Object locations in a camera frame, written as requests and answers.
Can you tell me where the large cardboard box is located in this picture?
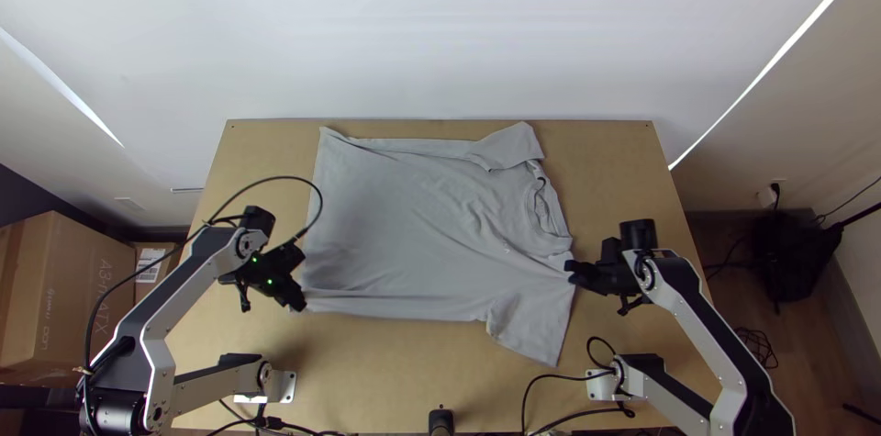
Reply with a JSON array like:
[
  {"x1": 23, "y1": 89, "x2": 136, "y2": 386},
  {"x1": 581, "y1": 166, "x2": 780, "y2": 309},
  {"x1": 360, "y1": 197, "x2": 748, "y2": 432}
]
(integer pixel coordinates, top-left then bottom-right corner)
[{"x1": 0, "y1": 209, "x2": 138, "y2": 370}]

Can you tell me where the white wall outlet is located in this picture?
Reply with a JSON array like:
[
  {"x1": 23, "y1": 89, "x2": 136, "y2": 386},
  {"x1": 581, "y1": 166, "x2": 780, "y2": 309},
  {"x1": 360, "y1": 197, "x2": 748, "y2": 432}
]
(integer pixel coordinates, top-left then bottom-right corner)
[{"x1": 755, "y1": 179, "x2": 787, "y2": 210}]

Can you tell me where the black bag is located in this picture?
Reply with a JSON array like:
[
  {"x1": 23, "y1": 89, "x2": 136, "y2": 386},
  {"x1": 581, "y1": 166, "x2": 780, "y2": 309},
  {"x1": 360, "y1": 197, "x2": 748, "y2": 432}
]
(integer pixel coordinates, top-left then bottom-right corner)
[{"x1": 748, "y1": 211, "x2": 845, "y2": 305}]

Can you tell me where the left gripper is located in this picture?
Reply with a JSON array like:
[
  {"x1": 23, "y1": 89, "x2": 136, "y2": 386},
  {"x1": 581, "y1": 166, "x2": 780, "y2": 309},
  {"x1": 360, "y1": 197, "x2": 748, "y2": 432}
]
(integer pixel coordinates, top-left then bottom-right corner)
[{"x1": 252, "y1": 264, "x2": 309, "y2": 315}]

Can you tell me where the grey t-shirt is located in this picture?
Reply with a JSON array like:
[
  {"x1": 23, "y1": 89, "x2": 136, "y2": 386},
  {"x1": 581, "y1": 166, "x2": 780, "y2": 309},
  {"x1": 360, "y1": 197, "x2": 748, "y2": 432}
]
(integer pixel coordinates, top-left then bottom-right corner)
[{"x1": 298, "y1": 121, "x2": 576, "y2": 368}]

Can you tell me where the black cable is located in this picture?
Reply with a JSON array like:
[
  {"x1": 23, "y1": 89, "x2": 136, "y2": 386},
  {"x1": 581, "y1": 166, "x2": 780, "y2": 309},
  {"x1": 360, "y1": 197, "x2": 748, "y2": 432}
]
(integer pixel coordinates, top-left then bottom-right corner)
[
  {"x1": 733, "y1": 326, "x2": 781, "y2": 372},
  {"x1": 82, "y1": 218, "x2": 216, "y2": 376},
  {"x1": 200, "y1": 175, "x2": 325, "y2": 244},
  {"x1": 205, "y1": 398, "x2": 345, "y2": 436},
  {"x1": 519, "y1": 335, "x2": 620, "y2": 436},
  {"x1": 814, "y1": 173, "x2": 881, "y2": 225},
  {"x1": 543, "y1": 402, "x2": 637, "y2": 436}
]

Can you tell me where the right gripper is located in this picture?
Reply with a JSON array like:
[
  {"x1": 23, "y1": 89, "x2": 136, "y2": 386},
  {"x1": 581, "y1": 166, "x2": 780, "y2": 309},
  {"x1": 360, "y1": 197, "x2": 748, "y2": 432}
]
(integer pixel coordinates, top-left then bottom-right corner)
[{"x1": 563, "y1": 256, "x2": 642, "y2": 298}]

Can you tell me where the small cardboard box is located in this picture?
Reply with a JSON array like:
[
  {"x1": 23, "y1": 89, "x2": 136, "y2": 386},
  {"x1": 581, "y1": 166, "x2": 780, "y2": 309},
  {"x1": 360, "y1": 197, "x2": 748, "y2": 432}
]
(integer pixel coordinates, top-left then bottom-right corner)
[{"x1": 133, "y1": 240, "x2": 184, "y2": 305}]

